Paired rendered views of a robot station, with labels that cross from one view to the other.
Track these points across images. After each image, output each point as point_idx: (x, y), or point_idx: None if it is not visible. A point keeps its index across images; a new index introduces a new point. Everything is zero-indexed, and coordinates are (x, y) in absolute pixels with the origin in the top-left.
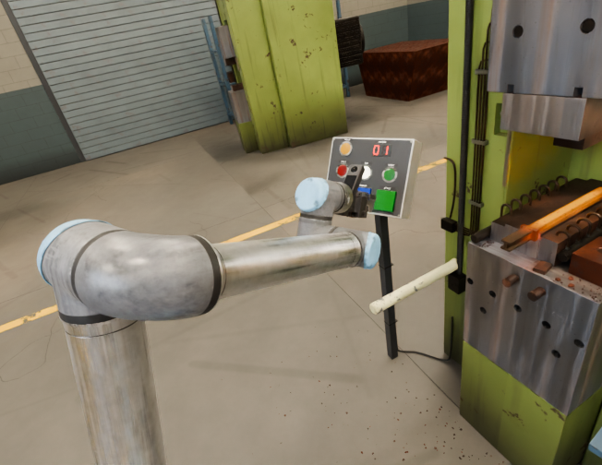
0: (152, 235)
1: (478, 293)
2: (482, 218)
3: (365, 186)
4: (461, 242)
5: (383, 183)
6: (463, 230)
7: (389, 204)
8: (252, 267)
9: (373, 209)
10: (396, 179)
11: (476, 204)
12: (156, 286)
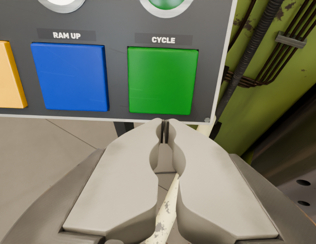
0: None
1: (311, 193)
2: (286, 63)
3: (77, 39)
4: (231, 94)
5: (146, 21)
6: (242, 80)
7: (178, 94)
8: None
9: (126, 112)
10: (195, 2)
11: (295, 42)
12: None
